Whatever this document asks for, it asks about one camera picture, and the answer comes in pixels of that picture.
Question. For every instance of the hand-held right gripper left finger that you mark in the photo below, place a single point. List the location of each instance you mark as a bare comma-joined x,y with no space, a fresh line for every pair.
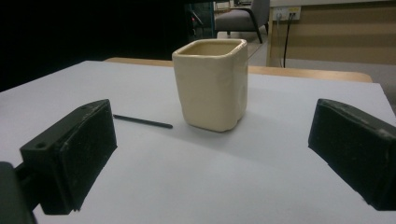
74,149

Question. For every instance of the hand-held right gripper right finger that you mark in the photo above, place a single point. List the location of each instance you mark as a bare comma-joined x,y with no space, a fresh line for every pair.
358,146

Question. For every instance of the thin black pen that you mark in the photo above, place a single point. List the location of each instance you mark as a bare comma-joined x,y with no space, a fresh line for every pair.
143,121

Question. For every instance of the cream square ceramic cup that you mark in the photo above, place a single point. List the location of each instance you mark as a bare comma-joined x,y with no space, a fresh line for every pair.
211,87

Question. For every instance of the light wooden table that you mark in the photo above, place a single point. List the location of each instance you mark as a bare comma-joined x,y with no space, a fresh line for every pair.
311,73

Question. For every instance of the grey armchair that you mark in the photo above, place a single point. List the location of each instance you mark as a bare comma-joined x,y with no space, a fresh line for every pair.
239,17

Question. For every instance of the dark metal stand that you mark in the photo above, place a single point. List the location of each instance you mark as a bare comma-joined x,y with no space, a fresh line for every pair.
199,17

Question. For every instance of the white wall socket strip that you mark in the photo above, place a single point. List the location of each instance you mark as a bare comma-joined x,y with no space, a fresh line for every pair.
285,13

